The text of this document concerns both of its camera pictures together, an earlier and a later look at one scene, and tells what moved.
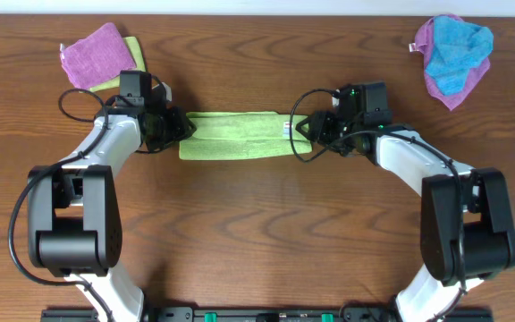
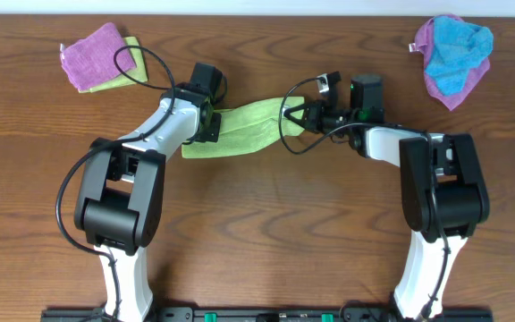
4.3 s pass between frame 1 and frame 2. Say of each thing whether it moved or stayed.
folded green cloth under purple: stayed
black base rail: stayed
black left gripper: moved
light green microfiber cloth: moved
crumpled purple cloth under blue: stayed
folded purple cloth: stayed
